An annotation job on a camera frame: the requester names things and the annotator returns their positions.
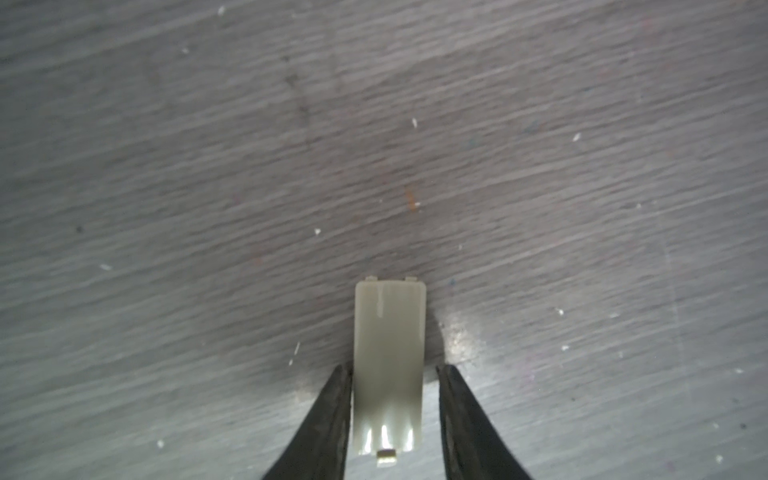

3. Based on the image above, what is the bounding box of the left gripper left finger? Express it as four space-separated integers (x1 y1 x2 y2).
263 364 353 480

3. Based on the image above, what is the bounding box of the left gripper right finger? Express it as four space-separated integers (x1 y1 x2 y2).
436 364 531 480

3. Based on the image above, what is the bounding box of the remote battery cover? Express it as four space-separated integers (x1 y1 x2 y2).
352 276 427 468

